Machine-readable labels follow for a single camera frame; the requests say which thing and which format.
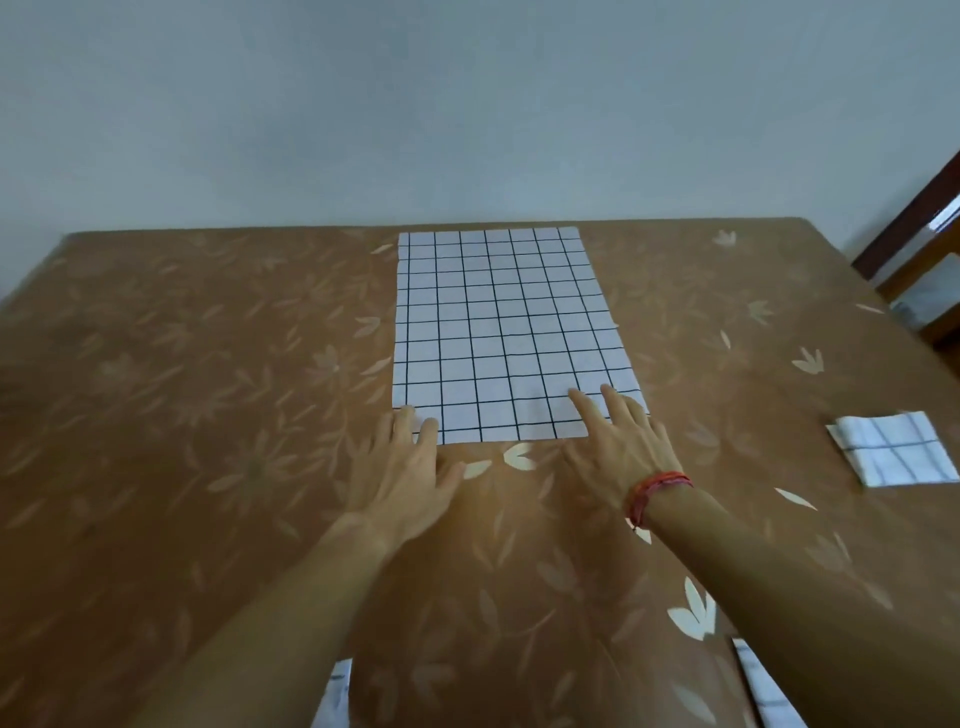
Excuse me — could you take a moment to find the person's right hand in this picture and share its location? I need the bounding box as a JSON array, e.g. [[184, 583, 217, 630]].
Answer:
[[563, 384, 685, 519]]

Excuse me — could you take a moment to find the person's left hand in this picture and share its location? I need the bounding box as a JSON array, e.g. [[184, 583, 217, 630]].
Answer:
[[333, 404, 468, 556]]

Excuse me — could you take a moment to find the single grid paper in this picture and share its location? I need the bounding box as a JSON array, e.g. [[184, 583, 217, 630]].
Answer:
[[733, 637, 808, 728], [311, 658, 354, 728]]

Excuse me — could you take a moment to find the person's right forearm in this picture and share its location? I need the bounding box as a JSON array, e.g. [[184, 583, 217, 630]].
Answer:
[[648, 487, 960, 728]]

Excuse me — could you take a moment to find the person's left forearm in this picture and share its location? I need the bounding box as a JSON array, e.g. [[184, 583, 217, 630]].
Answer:
[[134, 524, 395, 728]]

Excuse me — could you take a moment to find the wooden table with floral cover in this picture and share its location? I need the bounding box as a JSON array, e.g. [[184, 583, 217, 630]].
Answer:
[[0, 218, 960, 728]]

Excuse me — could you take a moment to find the red string bracelet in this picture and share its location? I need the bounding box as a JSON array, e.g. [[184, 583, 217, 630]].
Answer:
[[624, 470, 695, 532]]

